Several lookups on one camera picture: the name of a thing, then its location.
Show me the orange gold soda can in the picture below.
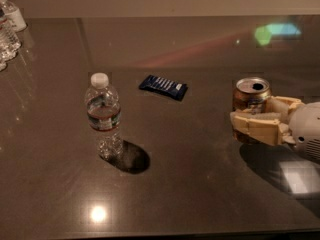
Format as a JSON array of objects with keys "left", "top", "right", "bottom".
[{"left": 230, "top": 77, "right": 271, "bottom": 144}]

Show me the dark blue snack wrapper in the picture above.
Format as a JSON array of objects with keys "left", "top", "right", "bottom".
[{"left": 139, "top": 75, "right": 188, "bottom": 101}]

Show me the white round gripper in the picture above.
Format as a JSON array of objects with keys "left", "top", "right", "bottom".
[{"left": 230, "top": 96, "right": 320, "bottom": 163}]

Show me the white labelled bottle at back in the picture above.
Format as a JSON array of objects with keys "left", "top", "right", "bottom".
[{"left": 0, "top": 0, "right": 27, "bottom": 32}]

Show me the clear plastic water bottle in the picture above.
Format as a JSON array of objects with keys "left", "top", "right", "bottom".
[{"left": 84, "top": 73, "right": 123, "bottom": 161}]

